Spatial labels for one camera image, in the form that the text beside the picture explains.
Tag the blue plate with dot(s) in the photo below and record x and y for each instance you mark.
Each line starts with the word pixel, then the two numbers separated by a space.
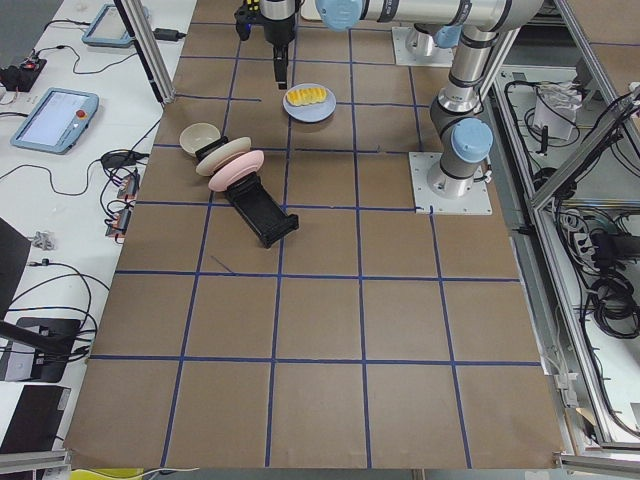
pixel 310 113

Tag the cream bowl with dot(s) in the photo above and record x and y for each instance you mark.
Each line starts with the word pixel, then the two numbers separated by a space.
pixel 197 136

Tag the teach pendant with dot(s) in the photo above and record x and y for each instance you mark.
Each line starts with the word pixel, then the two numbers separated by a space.
pixel 57 122
pixel 107 30

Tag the pink plate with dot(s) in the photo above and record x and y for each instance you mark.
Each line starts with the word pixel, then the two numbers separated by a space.
pixel 236 170

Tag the far teach pendant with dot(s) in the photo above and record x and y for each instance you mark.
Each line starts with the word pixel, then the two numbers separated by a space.
pixel 107 30

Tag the black dish rack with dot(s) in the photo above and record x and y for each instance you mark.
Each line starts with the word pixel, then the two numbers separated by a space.
pixel 255 205

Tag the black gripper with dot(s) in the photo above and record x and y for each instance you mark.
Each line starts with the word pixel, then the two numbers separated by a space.
pixel 278 29

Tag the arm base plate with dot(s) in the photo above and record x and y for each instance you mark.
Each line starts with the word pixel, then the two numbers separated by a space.
pixel 435 193
pixel 441 59

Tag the black power brick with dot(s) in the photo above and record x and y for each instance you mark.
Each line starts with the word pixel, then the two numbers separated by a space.
pixel 165 34

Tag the near teach pendant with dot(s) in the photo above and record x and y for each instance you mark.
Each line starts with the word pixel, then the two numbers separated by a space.
pixel 57 122

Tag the cream plate in rack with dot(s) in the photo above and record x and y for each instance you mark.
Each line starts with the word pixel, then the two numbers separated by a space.
pixel 223 155

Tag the black monitor stand base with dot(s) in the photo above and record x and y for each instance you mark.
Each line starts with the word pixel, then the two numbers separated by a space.
pixel 38 349

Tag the striped bread roll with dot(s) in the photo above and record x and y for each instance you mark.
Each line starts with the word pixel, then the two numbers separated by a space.
pixel 305 96

